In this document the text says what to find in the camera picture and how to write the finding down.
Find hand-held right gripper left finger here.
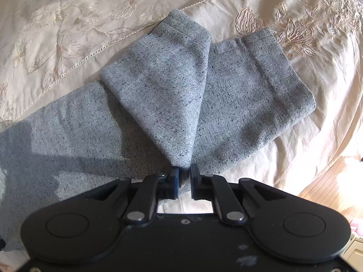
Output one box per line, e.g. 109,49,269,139
83,167,181,224

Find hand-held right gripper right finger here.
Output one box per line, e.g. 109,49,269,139
189,163,287,224

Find grey speckled pants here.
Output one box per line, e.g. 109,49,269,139
0,9,317,251

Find white furniture piece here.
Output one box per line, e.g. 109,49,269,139
344,232,363,265

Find cream embroidered bedspread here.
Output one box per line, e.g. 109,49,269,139
0,0,363,264

